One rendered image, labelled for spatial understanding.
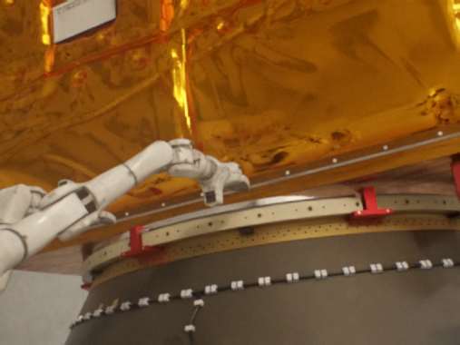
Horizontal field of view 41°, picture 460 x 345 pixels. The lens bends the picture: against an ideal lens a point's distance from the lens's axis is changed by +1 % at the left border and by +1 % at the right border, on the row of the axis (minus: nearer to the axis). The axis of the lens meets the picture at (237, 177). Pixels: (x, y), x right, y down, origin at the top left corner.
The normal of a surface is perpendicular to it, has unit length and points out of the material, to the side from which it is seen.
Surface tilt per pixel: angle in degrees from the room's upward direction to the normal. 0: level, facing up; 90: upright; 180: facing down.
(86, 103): 83
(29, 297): 90
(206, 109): 88
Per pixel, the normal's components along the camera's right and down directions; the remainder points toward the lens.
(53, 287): -0.44, -0.21
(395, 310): 0.11, -0.71
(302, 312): -0.13, -0.69
